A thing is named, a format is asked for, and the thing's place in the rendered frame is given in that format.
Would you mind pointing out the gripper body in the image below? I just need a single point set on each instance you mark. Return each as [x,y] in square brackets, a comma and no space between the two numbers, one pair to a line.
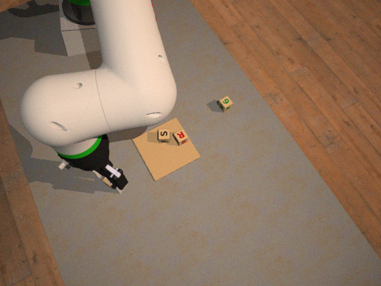
[102,165]

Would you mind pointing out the tan square mat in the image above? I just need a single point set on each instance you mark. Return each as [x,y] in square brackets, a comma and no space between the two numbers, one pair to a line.
[165,158]

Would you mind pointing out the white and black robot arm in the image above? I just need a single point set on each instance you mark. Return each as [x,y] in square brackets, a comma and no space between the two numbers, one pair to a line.
[133,88]

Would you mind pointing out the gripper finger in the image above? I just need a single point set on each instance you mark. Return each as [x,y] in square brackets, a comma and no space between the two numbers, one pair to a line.
[114,176]
[97,174]

